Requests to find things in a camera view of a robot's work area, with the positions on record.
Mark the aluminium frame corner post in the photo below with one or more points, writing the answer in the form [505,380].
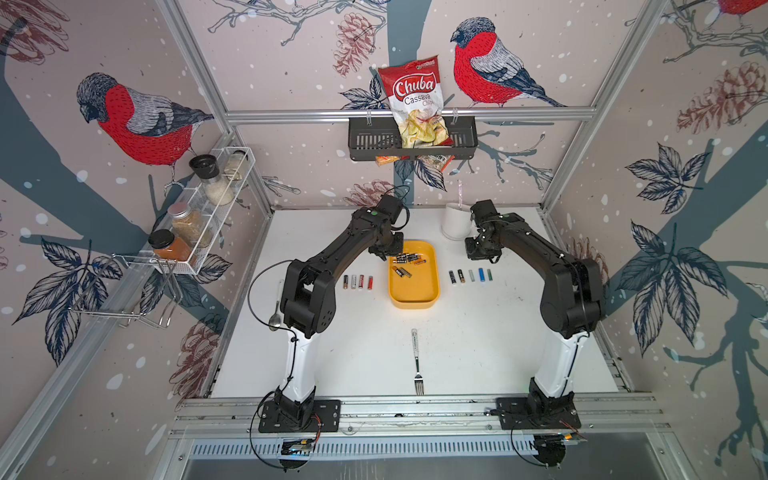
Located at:
[174,17]

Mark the yellow plastic storage box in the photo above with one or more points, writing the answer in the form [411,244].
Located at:
[413,276]

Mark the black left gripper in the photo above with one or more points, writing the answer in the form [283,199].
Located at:
[397,249]

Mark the Chuba cassava chips bag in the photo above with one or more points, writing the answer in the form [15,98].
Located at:
[415,97]

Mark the aluminium front rail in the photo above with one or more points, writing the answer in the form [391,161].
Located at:
[360,416]

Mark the orange spice jar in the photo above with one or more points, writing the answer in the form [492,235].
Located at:
[167,245]

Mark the silver fork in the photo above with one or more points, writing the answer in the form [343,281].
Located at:
[418,378]

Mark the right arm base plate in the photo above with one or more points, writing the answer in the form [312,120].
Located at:
[519,412]

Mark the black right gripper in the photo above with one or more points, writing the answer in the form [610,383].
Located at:
[471,255]

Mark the black lid spice jar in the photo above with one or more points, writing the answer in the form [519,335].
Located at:
[215,186]

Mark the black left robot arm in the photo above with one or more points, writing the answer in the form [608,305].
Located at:
[308,300]

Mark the silver lid spice jar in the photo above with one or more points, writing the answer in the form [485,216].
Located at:
[189,224]

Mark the black wire basket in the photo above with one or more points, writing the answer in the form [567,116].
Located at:
[372,138]

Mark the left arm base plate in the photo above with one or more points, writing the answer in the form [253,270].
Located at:
[289,417]

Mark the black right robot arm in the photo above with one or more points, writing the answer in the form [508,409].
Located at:
[572,301]

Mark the white cup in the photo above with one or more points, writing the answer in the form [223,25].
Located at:
[456,223]

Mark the silver spoon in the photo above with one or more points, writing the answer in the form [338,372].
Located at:
[275,320]

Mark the white wire spice rack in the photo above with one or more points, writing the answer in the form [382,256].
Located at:
[235,163]

